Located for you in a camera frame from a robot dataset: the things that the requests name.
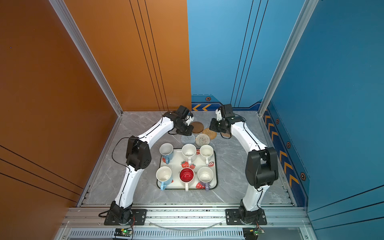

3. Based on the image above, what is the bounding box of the aluminium front rail frame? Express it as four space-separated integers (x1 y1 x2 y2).
54 204 317 240

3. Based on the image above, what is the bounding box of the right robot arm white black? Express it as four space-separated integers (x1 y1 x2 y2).
210 112 279 226

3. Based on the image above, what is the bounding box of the grey woven rope coaster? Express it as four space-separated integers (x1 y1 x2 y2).
181 134 196 145

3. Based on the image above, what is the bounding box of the paw shaped wooden coaster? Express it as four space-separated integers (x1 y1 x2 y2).
221 133 232 139

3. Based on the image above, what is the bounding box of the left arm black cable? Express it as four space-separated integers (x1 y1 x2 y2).
111 136 133 169

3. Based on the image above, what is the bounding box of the left aluminium corner post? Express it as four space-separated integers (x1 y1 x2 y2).
48 0 124 117

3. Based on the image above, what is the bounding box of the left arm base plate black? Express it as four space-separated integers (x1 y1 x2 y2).
104 209 147 227

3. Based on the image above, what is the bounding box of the clear cable on rail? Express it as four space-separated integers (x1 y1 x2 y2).
147 220 224 232

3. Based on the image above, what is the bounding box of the light brown wooden round coaster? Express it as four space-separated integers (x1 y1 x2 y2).
191 122 204 134

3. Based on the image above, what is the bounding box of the purple handled mug front right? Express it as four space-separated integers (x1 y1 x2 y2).
196 167 214 191

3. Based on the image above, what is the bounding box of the white speckled mug back middle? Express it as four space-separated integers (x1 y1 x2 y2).
182 144 197 165

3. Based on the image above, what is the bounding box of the aluminium corner post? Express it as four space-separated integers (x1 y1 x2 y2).
258 0 319 117
48 0 124 117

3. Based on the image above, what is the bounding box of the right green circuit board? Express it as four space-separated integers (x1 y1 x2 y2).
243 228 265 240

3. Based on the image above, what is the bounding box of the multicolour woven rope coaster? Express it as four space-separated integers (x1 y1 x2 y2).
195 134 211 147

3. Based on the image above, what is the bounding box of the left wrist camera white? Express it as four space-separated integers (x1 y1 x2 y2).
184 113 194 125

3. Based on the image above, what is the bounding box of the right aluminium corner post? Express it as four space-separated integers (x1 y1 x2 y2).
258 0 319 117

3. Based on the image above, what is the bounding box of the red interior mug front middle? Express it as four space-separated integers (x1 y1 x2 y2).
179 168 195 192

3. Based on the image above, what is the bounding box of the left green circuit board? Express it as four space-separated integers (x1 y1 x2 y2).
113 228 134 240

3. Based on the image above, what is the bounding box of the white mug back right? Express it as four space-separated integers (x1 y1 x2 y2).
200 145 214 165

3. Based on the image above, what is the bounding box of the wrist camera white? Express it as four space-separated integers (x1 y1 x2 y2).
184 113 194 125
215 109 223 121

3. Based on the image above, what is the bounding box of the white strawberry tray black rim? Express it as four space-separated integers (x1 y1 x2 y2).
157 149 218 191

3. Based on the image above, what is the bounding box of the blue mug back left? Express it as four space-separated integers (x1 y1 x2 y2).
159 143 174 165

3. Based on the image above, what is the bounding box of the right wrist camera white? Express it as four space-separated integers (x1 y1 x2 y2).
215 109 223 121

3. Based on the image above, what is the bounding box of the green circuit board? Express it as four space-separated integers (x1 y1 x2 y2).
243 228 265 240
113 228 134 240

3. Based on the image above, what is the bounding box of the light blue mug front left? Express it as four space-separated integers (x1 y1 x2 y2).
156 166 173 191

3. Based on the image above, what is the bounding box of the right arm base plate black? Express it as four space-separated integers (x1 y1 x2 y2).
225 209 268 226

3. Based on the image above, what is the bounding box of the woven rattan round coaster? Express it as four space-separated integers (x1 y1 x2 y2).
202 128 218 140

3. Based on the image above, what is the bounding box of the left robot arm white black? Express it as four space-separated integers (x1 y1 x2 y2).
104 106 194 226

